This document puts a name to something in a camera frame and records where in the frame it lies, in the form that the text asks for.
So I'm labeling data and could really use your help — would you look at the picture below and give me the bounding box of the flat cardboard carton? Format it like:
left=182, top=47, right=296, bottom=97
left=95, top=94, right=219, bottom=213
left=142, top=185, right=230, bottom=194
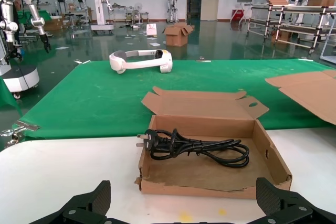
left=44, top=18, right=64, bottom=31

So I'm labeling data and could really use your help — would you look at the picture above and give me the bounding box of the green table cloth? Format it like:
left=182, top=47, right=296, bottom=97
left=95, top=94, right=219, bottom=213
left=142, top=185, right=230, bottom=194
left=19, top=58, right=336, bottom=141

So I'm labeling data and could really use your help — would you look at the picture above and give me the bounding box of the white paper bag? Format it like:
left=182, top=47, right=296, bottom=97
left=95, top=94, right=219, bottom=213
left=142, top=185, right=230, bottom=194
left=145, top=23, right=159, bottom=37

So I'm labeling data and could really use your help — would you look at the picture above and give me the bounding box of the brown cardboard box intact edge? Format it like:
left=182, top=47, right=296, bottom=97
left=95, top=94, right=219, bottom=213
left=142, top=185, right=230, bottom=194
left=265, top=69, right=336, bottom=126

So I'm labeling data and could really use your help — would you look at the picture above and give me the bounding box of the cardboard box with torn edge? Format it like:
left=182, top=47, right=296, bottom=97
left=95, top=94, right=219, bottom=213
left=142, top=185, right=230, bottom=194
left=134, top=86, right=293, bottom=200

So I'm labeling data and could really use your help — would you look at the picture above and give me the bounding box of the white VR headset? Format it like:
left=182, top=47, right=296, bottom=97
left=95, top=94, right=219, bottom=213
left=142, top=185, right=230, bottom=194
left=109, top=48, right=174, bottom=75

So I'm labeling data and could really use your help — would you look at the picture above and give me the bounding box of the white standing fan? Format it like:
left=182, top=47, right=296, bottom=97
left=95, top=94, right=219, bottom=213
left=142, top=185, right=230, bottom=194
left=133, top=2, right=144, bottom=25

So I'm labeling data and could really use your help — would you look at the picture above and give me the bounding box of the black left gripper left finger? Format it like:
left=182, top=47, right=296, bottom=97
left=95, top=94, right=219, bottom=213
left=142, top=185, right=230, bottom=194
left=27, top=180, right=117, bottom=224

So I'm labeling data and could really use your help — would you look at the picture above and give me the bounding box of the black power cable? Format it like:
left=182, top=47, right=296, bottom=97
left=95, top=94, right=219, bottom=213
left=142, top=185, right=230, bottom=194
left=136, top=128, right=250, bottom=168

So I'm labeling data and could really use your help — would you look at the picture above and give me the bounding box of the metal table clamp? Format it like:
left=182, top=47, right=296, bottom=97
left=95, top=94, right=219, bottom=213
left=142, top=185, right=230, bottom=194
left=0, top=120, right=42, bottom=149

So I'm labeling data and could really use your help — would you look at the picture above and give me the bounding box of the metal pipe rack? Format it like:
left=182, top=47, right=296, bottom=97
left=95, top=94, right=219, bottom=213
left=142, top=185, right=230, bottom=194
left=246, top=3, right=336, bottom=55

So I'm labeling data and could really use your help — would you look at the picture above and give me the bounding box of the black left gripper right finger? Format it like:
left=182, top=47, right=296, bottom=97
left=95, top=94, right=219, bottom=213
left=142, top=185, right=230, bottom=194
left=246, top=177, right=336, bottom=224

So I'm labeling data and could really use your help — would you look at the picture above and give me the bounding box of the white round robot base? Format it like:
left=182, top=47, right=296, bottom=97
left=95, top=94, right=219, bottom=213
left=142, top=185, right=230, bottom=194
left=0, top=63, right=40, bottom=100

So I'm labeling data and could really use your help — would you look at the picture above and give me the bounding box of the open cardboard shipping carton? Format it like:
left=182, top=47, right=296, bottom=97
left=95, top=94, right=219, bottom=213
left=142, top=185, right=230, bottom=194
left=162, top=22, right=196, bottom=47

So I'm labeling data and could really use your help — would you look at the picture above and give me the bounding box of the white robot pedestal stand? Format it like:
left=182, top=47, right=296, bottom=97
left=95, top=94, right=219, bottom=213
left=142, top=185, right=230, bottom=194
left=90, top=0, right=116, bottom=36

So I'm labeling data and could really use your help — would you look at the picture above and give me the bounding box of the silver robot arm with gripper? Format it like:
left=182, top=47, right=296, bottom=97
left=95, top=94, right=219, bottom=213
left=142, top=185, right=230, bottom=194
left=19, top=0, right=53, bottom=54

